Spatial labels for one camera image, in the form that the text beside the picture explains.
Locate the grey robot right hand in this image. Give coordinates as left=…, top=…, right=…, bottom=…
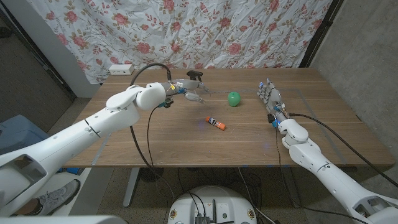
left=256, top=77, right=290, bottom=128

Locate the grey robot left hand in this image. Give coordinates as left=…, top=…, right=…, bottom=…
left=161, top=78, right=210, bottom=109

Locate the orange glue stick body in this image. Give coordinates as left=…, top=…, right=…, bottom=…
left=205, top=116, right=220, bottom=128

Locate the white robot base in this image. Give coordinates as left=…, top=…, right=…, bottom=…
left=167, top=185, right=258, bottom=224

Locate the green ball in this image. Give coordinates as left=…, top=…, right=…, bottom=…
left=227, top=91, right=242, bottom=108

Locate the clear spray bottle black head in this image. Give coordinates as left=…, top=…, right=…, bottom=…
left=186, top=70, right=203, bottom=102

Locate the floral backdrop cloth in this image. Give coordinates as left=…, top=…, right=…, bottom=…
left=26, top=0, right=334, bottom=85

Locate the white power strip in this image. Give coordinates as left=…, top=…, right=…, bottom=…
left=108, top=63, right=135, bottom=76

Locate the black backdrop stand pole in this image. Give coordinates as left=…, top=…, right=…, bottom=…
left=298, top=0, right=345, bottom=68

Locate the grey table leg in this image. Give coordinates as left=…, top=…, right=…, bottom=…
left=281, top=166, right=302, bottom=208

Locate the black round floor fan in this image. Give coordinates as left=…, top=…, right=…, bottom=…
left=139, top=167, right=165, bottom=184

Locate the white table leg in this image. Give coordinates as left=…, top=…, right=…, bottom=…
left=123, top=167, right=141, bottom=208

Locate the blue flat floor object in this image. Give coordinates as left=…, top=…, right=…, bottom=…
left=57, top=167, right=85, bottom=175

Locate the grey sneaker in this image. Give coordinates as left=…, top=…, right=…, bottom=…
left=34, top=179, right=81, bottom=216

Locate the blue plastic bin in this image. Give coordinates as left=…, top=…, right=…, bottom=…
left=0, top=114, right=57, bottom=156

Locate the person's leg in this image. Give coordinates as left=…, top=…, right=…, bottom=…
left=11, top=198, right=43, bottom=217

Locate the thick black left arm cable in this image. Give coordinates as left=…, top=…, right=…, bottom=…
left=129, top=62, right=175, bottom=206

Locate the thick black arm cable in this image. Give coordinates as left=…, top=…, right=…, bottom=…
left=289, top=113, right=398, bottom=188
left=129, top=62, right=175, bottom=206

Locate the thin black right arm wire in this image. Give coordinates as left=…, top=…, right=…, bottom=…
left=275, top=126, right=369, bottom=224

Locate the thin black arm wire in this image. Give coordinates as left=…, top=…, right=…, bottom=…
left=146, top=106, right=156, bottom=167
left=275, top=126, right=369, bottom=224

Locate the thin black left arm wire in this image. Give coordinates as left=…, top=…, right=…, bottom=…
left=146, top=106, right=156, bottom=167

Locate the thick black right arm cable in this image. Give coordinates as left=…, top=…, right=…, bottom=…
left=289, top=113, right=398, bottom=188

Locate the black floor cable tangle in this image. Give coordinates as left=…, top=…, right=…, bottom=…
left=177, top=167, right=264, bottom=203

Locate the white floor cable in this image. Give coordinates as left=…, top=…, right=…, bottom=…
left=238, top=167, right=277, bottom=224

